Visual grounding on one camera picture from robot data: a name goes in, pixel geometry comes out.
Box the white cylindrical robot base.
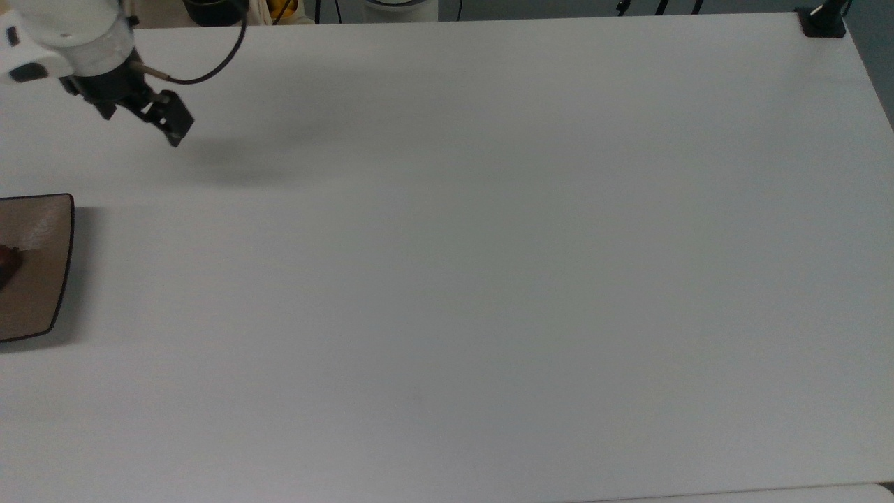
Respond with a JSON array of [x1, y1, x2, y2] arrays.
[[362, 0, 440, 23]]

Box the small round brown food item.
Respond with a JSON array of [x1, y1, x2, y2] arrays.
[[0, 245, 24, 286]]

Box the black tripod legs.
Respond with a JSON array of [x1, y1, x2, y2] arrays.
[[615, 0, 706, 17]]

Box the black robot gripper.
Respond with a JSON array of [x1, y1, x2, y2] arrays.
[[59, 59, 196, 148]]

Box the black round pot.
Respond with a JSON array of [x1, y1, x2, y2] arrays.
[[182, 0, 247, 28]]

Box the black table clamp mount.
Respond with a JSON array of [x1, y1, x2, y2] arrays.
[[797, 0, 851, 39]]

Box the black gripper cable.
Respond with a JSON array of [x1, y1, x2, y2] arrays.
[[130, 0, 251, 86]]

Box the brown square ceramic plate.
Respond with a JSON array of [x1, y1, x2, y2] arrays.
[[0, 193, 76, 344]]

